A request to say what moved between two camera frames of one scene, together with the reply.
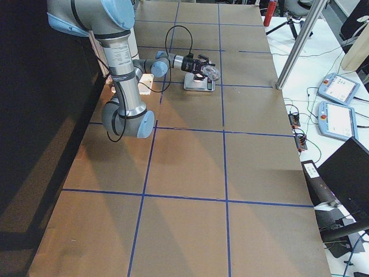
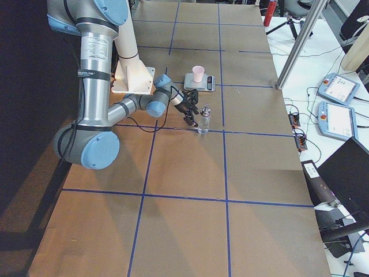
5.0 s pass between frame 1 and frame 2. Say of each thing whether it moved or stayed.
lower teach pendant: stayed
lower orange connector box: stayed
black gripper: moved
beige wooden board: stayed
